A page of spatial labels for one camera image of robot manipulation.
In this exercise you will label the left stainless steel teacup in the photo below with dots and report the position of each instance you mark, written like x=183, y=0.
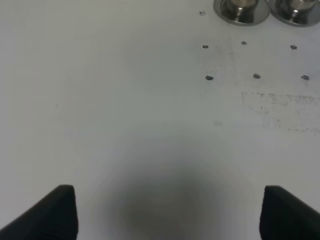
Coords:
x=243, y=3

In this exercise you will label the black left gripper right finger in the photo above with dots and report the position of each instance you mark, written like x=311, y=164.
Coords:
x=285, y=217

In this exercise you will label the right stainless steel teacup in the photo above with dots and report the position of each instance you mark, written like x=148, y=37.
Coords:
x=302, y=4

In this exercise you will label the stainless steel teacup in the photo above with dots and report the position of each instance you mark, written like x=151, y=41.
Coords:
x=302, y=4
x=243, y=3

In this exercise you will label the left stainless steel saucer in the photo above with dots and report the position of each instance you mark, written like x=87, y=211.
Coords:
x=242, y=16

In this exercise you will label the right stainless steel saucer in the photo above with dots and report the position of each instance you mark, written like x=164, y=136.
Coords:
x=281, y=10

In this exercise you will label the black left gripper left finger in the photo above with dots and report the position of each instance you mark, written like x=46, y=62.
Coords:
x=54, y=217

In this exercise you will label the stainless steel saucer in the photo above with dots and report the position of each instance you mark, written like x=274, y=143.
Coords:
x=281, y=10
x=242, y=16

